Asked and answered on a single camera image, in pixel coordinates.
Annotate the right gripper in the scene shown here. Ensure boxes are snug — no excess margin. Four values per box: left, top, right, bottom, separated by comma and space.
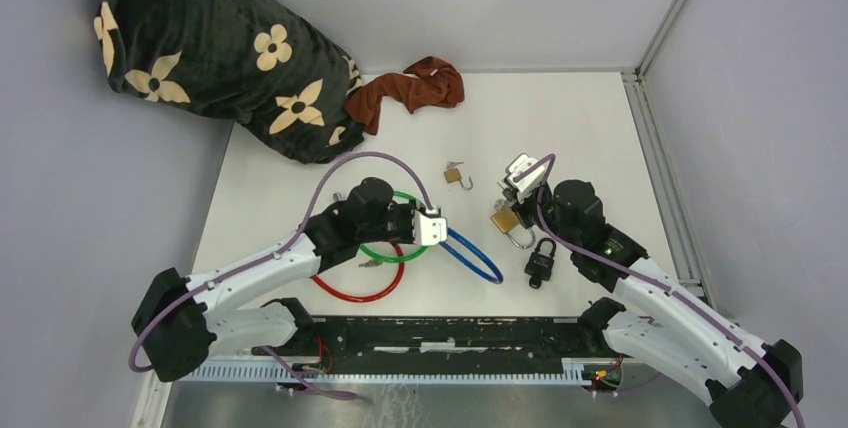
503, 180, 579, 250

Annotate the green cable lock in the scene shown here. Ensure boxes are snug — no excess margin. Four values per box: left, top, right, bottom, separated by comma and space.
360, 191, 428, 264

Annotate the red cable lock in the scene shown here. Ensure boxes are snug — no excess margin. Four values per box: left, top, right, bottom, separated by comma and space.
311, 242, 405, 304

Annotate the blue cable lock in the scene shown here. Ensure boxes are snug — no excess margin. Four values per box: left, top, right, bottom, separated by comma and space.
439, 228, 504, 285

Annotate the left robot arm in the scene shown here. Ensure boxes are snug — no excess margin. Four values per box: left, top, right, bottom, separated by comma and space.
131, 178, 448, 382

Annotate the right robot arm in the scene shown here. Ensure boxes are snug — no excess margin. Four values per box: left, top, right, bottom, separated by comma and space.
500, 178, 805, 427

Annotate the loose silver key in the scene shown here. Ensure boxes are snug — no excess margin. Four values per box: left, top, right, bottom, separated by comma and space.
358, 259, 383, 268

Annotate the black padlock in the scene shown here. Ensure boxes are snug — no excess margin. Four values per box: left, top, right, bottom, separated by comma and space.
524, 237, 557, 289

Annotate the small brass padlock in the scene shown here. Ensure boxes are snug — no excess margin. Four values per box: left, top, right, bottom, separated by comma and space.
443, 161, 474, 191

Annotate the brown towel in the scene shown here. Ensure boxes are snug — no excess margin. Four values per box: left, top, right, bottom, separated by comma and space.
344, 56, 465, 136

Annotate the black floral plush blanket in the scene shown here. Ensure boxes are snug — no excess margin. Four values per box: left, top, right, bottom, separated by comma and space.
93, 0, 364, 164

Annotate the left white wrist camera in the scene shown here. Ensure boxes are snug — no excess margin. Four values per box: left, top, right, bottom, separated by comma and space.
413, 207, 448, 246

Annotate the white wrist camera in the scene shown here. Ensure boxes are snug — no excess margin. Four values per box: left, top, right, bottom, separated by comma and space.
413, 207, 448, 246
499, 153, 550, 203

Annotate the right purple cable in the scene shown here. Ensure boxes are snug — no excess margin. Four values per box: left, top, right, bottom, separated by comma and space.
513, 153, 806, 428

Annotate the purple cable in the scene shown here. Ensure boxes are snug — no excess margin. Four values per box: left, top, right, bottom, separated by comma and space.
513, 153, 806, 428
127, 151, 435, 403

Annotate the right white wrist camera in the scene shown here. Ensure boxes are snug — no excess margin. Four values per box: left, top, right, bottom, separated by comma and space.
499, 153, 550, 203

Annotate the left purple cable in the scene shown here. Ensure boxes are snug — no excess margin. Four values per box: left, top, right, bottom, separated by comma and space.
127, 151, 435, 403

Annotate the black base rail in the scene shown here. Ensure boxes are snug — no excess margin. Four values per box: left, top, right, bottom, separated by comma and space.
274, 316, 618, 375

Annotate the aluminium frame rail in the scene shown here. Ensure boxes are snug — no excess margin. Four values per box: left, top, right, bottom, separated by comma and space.
621, 0, 717, 309

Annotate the white cable duct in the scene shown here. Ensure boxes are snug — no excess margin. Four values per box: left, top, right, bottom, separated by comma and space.
181, 358, 591, 388

